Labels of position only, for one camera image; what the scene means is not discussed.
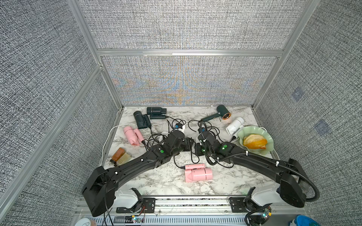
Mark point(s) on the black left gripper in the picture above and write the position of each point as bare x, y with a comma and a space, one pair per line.
187, 146

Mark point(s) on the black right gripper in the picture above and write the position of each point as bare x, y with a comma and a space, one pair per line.
196, 149

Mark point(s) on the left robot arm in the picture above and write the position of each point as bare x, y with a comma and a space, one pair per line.
100, 189

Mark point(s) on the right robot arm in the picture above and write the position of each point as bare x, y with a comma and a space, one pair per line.
292, 185

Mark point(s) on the pink folded hair dryer front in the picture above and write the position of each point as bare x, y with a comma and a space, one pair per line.
197, 172

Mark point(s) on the white hair dryer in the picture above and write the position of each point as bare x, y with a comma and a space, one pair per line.
235, 126

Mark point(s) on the dark green hair dryer back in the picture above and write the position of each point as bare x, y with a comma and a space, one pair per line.
156, 112

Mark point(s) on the dark green hair dryer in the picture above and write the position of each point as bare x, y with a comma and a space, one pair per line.
156, 112
142, 121

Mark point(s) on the green hair dryer orange nozzle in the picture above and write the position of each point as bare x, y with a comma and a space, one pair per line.
221, 112

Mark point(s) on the dark green hair dryer left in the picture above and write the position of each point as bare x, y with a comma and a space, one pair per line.
142, 121

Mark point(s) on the bread roll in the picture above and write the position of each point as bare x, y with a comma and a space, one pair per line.
255, 141

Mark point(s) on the pink hair dryer left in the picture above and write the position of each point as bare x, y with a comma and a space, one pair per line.
134, 136

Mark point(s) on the brown spice jar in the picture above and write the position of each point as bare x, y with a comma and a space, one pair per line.
117, 155

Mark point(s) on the blue round object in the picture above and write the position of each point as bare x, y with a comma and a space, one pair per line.
301, 220

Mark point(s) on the white round object bottom left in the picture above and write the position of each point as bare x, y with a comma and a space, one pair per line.
86, 222

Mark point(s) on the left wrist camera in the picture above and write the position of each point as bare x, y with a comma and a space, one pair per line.
179, 127

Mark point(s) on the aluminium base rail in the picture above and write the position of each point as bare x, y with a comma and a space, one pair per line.
172, 211

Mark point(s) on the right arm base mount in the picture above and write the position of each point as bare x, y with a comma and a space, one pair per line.
255, 215

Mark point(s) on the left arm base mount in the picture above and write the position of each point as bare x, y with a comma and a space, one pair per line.
132, 202

